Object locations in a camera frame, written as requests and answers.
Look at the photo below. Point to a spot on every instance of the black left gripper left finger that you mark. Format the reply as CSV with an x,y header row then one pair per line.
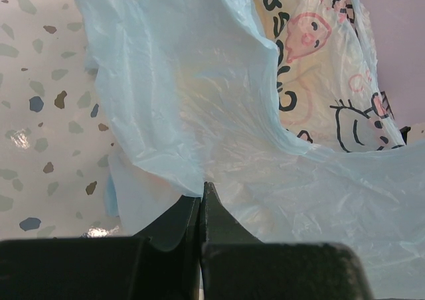
x,y
159,262

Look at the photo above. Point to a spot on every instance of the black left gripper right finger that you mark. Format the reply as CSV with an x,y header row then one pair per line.
x,y
237,265

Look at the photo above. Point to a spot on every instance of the light blue plastic bag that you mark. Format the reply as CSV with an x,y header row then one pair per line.
x,y
277,103

